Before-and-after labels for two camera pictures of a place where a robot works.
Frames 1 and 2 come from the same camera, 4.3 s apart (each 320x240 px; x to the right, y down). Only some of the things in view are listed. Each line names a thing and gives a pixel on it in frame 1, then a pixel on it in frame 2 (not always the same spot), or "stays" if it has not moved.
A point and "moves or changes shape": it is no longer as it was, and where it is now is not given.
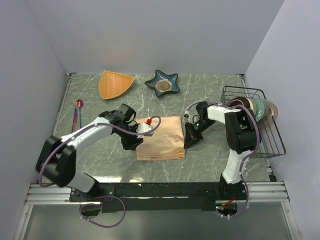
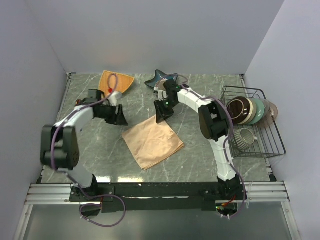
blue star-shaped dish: [163, 83] stays
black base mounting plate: [158, 197] stays
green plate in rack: [260, 109] stays
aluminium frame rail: [274, 192] stays
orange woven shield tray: [112, 84] stays
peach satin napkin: [167, 143] moves or changes shape
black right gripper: [191, 137] → [161, 114]
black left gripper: [132, 143] → [117, 119]
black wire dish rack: [265, 111] stays
